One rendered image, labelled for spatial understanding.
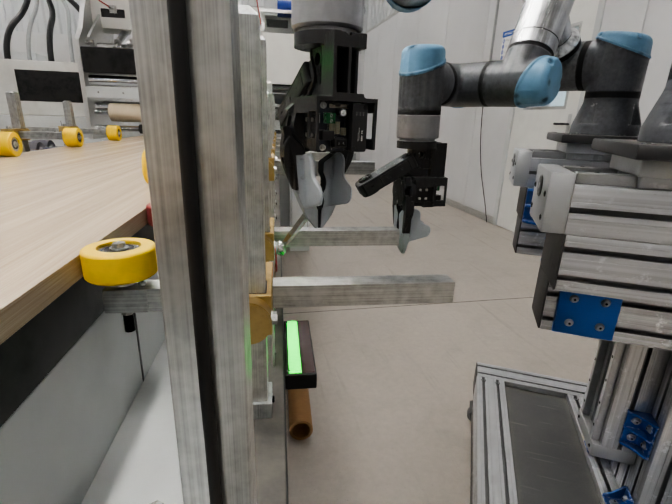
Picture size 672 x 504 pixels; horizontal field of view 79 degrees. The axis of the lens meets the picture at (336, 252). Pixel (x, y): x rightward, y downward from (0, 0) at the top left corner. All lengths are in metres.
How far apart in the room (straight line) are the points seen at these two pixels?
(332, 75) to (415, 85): 0.33
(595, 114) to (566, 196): 0.54
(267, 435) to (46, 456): 0.22
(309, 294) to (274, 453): 0.18
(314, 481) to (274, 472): 0.95
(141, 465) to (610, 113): 1.16
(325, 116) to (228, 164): 0.28
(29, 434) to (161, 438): 0.22
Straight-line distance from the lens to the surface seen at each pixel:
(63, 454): 0.58
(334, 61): 0.43
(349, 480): 1.45
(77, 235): 0.64
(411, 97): 0.74
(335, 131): 0.45
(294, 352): 0.67
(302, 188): 0.49
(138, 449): 0.68
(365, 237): 0.77
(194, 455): 0.24
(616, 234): 0.71
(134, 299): 0.54
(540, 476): 1.30
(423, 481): 1.48
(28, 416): 0.50
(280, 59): 3.24
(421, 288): 0.55
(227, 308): 0.19
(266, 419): 0.56
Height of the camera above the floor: 1.06
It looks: 18 degrees down
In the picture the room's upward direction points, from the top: 2 degrees clockwise
